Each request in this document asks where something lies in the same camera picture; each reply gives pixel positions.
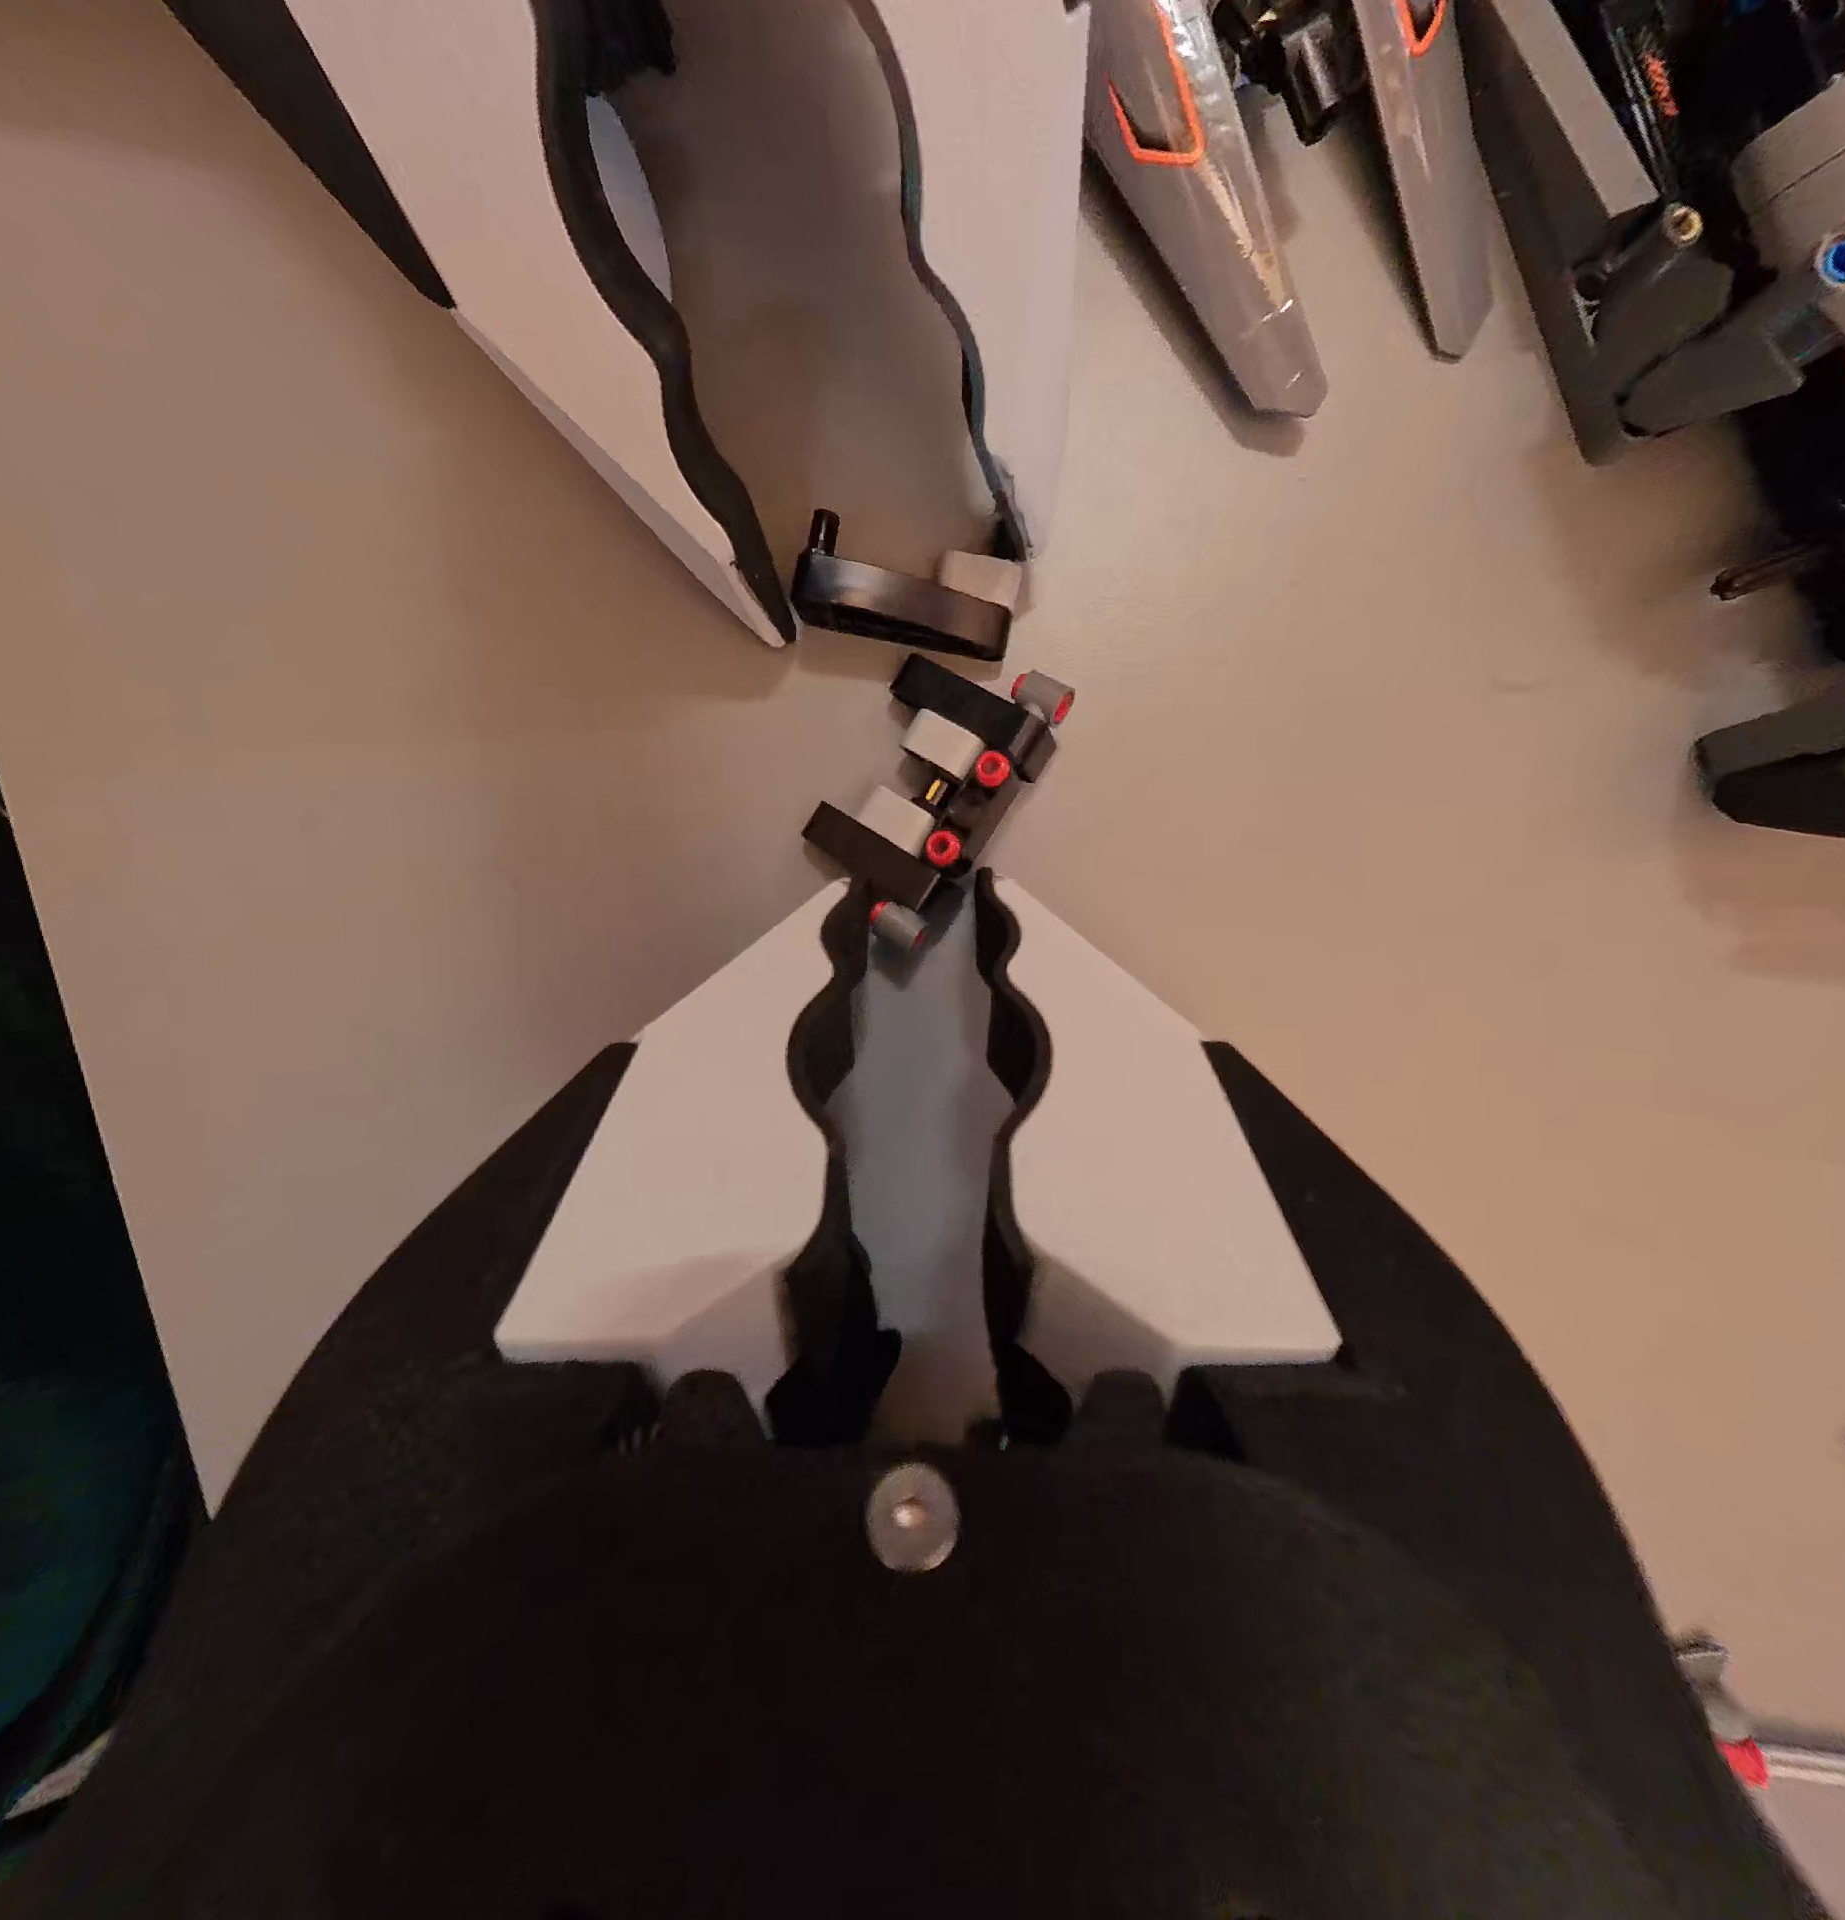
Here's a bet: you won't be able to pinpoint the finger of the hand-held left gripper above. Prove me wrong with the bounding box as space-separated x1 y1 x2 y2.
284 0 798 651
849 0 1092 565

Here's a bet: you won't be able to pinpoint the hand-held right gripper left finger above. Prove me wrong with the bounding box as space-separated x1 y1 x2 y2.
493 879 903 1445

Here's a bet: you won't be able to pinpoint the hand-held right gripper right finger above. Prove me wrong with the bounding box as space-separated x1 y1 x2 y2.
971 867 1347 1445

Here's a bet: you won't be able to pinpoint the black lego assembly red pins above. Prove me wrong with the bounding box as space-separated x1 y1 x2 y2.
802 656 1076 953

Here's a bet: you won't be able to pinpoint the black lever lego assembly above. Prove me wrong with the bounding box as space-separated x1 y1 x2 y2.
790 511 1028 661

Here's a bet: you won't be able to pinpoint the plastic-wrapped pointed lego panel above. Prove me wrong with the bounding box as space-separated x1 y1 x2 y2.
1083 0 1329 418

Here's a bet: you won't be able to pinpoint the large lego car model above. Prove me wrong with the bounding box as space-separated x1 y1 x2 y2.
1462 0 1845 843

